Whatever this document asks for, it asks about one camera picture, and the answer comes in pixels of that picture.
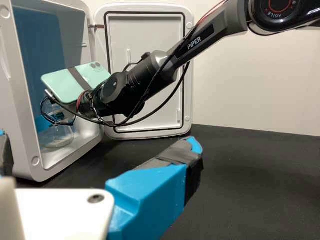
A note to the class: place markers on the white incubator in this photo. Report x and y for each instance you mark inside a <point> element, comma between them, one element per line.
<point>25,150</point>

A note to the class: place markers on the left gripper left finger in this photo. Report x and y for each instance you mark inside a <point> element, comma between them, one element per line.
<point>4,155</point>

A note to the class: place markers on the right wrist camera phone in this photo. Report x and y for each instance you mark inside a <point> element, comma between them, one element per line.
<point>65,82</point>

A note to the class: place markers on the clear flask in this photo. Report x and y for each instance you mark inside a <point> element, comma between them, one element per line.
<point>58,140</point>

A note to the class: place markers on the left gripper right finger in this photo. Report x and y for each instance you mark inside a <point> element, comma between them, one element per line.
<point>155,185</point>

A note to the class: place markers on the incubator door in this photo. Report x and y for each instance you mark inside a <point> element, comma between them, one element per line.
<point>150,50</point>

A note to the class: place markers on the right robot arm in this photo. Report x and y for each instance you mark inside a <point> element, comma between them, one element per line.
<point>200,37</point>

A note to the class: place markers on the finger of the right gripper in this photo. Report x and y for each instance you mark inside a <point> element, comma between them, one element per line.
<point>58,115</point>

